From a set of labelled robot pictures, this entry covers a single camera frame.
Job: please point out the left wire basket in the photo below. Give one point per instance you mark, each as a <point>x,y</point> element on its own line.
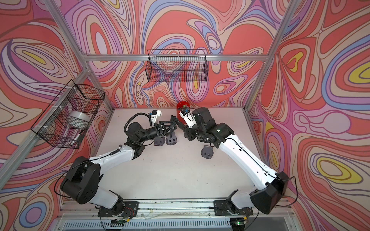
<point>75,97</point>

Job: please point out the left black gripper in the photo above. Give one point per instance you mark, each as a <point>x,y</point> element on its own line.
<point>160,130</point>

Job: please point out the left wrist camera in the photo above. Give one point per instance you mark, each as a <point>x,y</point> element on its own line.
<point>154,116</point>

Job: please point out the back wire basket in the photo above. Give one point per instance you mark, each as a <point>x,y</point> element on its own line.
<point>177,65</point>

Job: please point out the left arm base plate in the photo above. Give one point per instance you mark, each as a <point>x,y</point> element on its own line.
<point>128,209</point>

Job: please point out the grey phone stand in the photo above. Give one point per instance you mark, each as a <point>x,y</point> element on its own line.
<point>171,139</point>
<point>207,152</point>
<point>159,141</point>

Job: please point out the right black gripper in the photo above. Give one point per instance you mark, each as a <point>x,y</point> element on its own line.
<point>188,131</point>

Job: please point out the black rectangular phone holder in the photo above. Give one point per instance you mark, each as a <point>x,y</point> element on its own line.
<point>170,126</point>

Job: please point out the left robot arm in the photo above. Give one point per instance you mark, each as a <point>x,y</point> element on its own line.
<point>81,182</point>

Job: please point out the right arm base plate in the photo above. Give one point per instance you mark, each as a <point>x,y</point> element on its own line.
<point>226,208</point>

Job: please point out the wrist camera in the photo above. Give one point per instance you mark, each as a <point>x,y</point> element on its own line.
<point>187,116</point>
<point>154,116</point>

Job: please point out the silver tape roll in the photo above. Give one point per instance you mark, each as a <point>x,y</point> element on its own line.
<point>78,120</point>

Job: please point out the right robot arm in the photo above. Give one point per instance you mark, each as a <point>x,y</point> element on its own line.
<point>270,186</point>

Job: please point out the black marker in basket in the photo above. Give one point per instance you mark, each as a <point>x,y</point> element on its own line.
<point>76,139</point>

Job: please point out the red pen cup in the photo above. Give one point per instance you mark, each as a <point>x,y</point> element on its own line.
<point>181,105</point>

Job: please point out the wire basket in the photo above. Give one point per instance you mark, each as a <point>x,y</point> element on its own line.
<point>177,65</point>
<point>75,97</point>

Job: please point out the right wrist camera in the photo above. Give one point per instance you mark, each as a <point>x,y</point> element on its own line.
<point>187,116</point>

